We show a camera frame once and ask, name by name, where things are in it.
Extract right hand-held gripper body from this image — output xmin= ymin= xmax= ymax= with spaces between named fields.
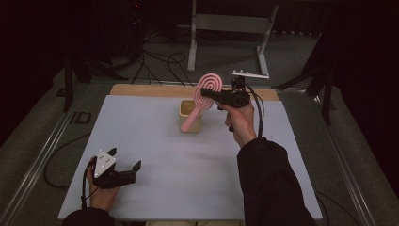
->
xmin=215 ymin=69 xmax=270 ymax=109

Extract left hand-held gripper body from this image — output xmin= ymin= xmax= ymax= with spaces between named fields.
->
xmin=92 ymin=150 xmax=136 ymax=189

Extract pink hairbrush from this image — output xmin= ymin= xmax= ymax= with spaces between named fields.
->
xmin=180 ymin=73 xmax=224 ymax=134

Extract beige square cup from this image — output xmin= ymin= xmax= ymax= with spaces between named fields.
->
xmin=178 ymin=99 xmax=203 ymax=134

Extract person's left hand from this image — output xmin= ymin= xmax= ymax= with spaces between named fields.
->
xmin=86 ymin=164 xmax=122 ymax=212

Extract person's right hand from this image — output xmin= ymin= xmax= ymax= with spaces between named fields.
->
xmin=223 ymin=102 xmax=258 ymax=149

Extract white table mat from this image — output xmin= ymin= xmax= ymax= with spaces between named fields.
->
xmin=57 ymin=94 xmax=324 ymax=220

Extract black floor socket box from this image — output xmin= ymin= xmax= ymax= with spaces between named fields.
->
xmin=70 ymin=111 xmax=93 ymax=125

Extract grey metal stand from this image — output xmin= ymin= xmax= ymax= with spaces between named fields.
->
xmin=186 ymin=0 xmax=279 ymax=78

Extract black tripod stand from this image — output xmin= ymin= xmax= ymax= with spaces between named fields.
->
xmin=271 ymin=31 xmax=336 ymax=126
xmin=61 ymin=53 xmax=130 ymax=113

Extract right hand-held gripper cable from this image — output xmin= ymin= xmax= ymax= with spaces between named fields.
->
xmin=244 ymin=82 xmax=266 ymax=138

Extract hand-held gripper cable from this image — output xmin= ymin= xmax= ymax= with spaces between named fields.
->
xmin=244 ymin=82 xmax=266 ymax=138
xmin=42 ymin=133 xmax=97 ymax=210

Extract left hand-held gripper cable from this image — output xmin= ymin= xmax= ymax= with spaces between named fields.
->
xmin=42 ymin=133 xmax=97 ymax=210

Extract black floor cables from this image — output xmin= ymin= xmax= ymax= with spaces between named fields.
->
xmin=131 ymin=46 xmax=195 ymax=88

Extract aluminium floor rail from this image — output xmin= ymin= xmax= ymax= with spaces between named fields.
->
xmin=0 ymin=84 xmax=89 ymax=226
xmin=309 ymin=93 xmax=379 ymax=226

